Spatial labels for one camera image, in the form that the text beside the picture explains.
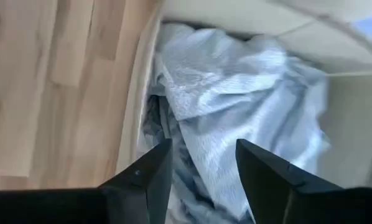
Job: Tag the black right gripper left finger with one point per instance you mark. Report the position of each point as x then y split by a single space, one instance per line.
151 180

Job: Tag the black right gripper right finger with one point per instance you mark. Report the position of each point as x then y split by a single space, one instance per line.
267 180

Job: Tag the light blue patterned garment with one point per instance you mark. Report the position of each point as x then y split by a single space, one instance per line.
235 93

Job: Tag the white fabric storage bin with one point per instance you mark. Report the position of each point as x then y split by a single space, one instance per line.
344 56

